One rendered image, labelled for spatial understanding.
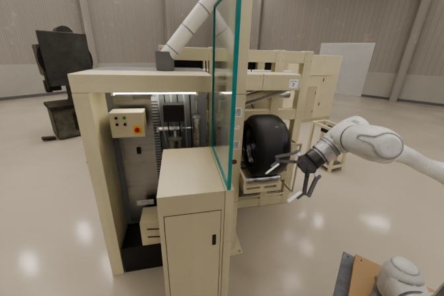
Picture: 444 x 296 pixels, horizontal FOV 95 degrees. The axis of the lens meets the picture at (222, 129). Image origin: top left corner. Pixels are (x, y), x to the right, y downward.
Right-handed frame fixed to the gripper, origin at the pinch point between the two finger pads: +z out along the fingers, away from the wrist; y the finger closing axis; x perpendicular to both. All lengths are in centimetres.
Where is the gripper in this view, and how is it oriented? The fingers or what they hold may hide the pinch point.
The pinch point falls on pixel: (278, 185)
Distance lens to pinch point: 89.4
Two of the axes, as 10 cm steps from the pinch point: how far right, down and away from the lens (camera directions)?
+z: -7.7, 6.3, 0.9
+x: -2.3, -1.6, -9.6
